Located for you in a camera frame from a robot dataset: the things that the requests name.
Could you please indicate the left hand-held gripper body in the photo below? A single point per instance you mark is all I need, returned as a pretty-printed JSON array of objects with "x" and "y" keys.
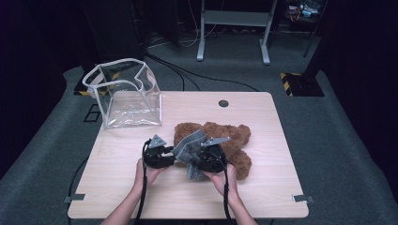
[{"x": 155, "y": 156}]

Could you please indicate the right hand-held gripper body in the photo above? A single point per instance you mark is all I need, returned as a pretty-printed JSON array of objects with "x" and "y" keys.
[{"x": 212, "y": 159}]

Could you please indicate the grey fluffy cloth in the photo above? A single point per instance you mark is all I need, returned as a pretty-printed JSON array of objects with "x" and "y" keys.
[{"x": 189, "y": 150}]

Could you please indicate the brown teddy bear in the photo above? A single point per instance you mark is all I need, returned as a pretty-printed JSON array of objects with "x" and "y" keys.
[{"x": 234, "y": 146}]

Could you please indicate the clear plastic bag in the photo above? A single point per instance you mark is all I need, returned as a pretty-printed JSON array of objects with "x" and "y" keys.
[{"x": 131, "y": 109}]

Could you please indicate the person's left hand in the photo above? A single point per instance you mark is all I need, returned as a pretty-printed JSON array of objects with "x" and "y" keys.
[{"x": 147, "y": 176}]

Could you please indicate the person's right hand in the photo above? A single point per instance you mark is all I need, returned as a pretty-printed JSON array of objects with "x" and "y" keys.
[{"x": 226, "y": 184}]

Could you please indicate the grey tape piece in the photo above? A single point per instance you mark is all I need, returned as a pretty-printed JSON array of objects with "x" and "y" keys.
[
  {"x": 75, "y": 198},
  {"x": 303, "y": 198}
]

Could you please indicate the black stand base striped tape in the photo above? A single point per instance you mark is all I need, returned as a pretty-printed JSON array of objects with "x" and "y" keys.
[
  {"x": 79, "y": 87},
  {"x": 305, "y": 86}
]

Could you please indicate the black cabinet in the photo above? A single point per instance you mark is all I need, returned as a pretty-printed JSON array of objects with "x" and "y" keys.
[{"x": 115, "y": 31}]

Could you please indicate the dark curtain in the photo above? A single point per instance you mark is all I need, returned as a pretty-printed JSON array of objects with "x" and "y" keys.
[
  {"x": 31, "y": 93},
  {"x": 369, "y": 93}
]

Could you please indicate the dark shelf with clutter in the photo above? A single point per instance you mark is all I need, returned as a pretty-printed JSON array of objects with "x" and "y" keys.
[{"x": 302, "y": 12}]

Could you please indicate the grey metal desk frame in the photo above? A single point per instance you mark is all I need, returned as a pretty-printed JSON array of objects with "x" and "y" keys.
[{"x": 234, "y": 18}]

